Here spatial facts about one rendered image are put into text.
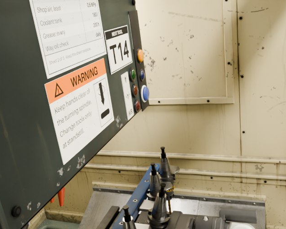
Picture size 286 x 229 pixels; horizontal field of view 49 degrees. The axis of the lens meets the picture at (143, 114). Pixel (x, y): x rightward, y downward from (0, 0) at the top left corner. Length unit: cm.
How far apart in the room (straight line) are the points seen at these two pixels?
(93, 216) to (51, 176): 135
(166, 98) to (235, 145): 37
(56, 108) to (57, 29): 10
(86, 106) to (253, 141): 108
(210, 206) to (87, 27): 127
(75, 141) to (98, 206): 134
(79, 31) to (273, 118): 107
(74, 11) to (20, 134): 19
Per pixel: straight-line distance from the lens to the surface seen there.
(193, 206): 162
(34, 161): 37
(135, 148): 159
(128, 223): 82
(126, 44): 60
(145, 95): 66
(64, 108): 41
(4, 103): 34
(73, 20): 45
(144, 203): 101
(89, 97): 47
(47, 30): 40
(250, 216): 90
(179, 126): 147
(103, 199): 178
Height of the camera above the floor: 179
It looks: 19 degrees down
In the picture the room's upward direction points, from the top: 8 degrees counter-clockwise
